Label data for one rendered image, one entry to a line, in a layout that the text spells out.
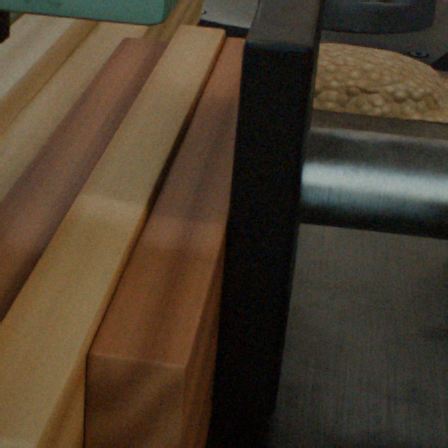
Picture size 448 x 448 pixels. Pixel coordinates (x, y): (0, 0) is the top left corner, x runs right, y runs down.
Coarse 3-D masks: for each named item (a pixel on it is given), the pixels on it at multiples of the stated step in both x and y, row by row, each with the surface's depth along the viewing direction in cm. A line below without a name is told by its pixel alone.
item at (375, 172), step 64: (320, 0) 30; (256, 64) 26; (256, 128) 26; (320, 128) 31; (256, 192) 27; (320, 192) 30; (384, 192) 30; (256, 256) 27; (256, 320) 28; (256, 384) 29
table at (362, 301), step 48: (336, 240) 40; (384, 240) 40; (432, 240) 41; (336, 288) 37; (384, 288) 37; (432, 288) 37; (288, 336) 34; (336, 336) 34; (384, 336) 34; (432, 336) 34; (288, 384) 31; (336, 384) 32; (384, 384) 32; (432, 384) 32; (240, 432) 29; (288, 432) 29; (336, 432) 29; (384, 432) 30; (432, 432) 30
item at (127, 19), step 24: (0, 0) 24; (24, 0) 24; (48, 0) 23; (72, 0) 23; (96, 0) 23; (120, 0) 23; (144, 0) 23; (168, 0) 23; (0, 24) 27; (144, 24) 24
